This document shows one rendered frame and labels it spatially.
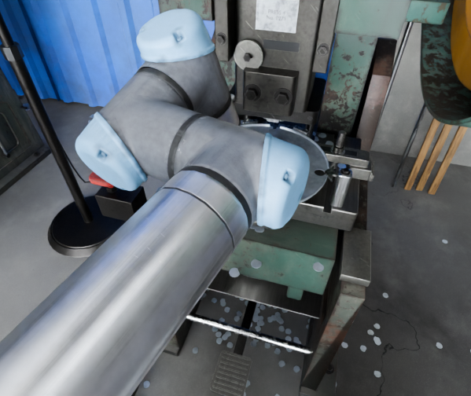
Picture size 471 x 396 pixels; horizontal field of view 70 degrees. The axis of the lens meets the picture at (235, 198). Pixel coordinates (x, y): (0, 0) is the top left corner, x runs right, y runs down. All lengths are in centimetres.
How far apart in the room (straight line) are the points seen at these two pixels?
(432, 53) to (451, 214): 122
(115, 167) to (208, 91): 14
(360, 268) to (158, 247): 60
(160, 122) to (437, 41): 75
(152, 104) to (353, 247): 58
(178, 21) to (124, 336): 30
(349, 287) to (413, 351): 75
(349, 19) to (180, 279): 48
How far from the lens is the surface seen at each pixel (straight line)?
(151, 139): 31
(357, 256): 79
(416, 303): 158
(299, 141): 82
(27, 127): 229
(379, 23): 60
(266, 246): 76
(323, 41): 62
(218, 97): 41
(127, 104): 35
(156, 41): 37
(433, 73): 86
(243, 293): 107
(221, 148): 27
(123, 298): 20
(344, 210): 78
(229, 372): 114
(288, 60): 67
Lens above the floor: 124
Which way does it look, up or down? 44 degrees down
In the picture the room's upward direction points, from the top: straight up
